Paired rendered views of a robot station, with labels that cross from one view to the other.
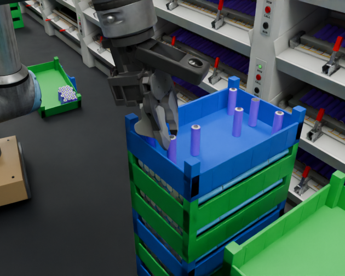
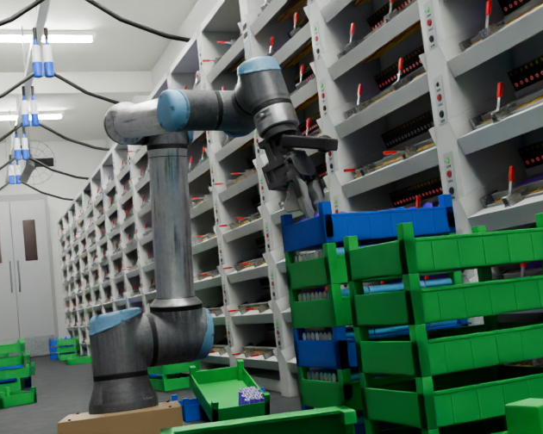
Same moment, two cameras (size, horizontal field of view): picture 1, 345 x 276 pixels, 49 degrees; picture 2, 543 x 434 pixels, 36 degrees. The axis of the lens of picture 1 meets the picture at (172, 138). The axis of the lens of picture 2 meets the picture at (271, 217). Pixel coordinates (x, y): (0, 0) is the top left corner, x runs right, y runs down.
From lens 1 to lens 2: 1.26 m
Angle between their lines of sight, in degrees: 42
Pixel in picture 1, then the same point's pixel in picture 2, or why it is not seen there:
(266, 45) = (458, 211)
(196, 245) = (342, 304)
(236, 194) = not seen: hidden behind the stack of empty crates
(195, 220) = (335, 268)
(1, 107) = (168, 335)
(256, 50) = not seen: hidden behind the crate
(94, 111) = not seen: hidden behind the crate
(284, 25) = (468, 183)
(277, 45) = (465, 203)
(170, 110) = (315, 194)
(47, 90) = (224, 398)
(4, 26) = (183, 241)
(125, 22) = (271, 115)
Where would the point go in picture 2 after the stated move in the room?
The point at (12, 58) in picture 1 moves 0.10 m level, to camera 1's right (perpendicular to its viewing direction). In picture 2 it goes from (186, 280) to (220, 275)
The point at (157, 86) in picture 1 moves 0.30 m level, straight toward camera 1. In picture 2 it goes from (299, 164) to (267, 139)
